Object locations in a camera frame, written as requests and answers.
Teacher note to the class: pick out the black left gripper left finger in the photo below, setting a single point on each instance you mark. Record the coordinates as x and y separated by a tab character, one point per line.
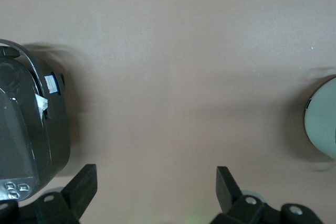
71	197

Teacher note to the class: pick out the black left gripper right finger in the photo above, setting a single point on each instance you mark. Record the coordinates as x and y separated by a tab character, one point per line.
233	203

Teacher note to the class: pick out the grey cooking pot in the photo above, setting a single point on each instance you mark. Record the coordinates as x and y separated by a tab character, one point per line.
323	119

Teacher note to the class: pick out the black rice cooker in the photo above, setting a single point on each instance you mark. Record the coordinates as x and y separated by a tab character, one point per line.
26	129

